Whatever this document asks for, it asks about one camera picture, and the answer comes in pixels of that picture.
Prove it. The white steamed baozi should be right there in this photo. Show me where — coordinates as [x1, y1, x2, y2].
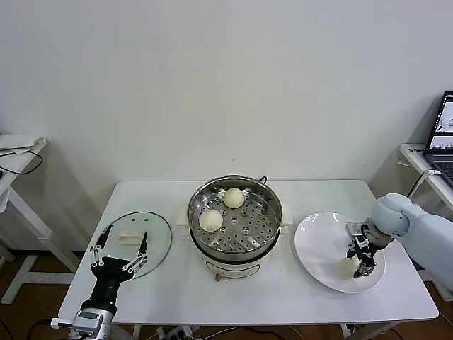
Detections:
[198, 208, 224, 233]
[223, 187, 245, 209]
[339, 259, 359, 280]

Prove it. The perforated steel steamer basket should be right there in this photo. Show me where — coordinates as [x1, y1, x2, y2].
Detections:
[186, 176, 284, 253]

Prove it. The round glass pot lid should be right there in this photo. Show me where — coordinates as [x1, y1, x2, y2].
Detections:
[94, 211, 173, 281]

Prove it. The white folded cloth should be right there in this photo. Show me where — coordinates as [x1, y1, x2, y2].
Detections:
[0, 133, 47, 154]

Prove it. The open grey laptop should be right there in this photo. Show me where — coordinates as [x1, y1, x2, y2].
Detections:
[423, 91, 453, 187]

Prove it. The white laptop side table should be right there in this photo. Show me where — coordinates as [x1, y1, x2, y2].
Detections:
[398, 143, 453, 302]

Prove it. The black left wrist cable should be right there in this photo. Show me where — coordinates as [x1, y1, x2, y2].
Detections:
[28, 318, 54, 340]

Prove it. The cream electric cooking pot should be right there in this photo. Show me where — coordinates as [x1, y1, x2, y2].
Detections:
[176, 203, 294, 281]

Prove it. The round white plate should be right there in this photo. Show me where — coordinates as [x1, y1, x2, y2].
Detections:
[293, 211, 386, 294]

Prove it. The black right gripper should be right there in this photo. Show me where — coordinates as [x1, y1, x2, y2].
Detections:
[345, 232, 382, 278]

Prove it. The thin black looped cable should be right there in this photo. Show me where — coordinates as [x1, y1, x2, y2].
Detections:
[0, 147, 44, 176]

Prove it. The white power strip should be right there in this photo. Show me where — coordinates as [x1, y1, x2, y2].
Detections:
[155, 325, 199, 340]

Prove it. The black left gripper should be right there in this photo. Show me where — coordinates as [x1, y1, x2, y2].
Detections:
[81, 228, 149, 312]

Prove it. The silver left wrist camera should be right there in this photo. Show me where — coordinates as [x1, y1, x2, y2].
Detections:
[50, 308, 103, 334]

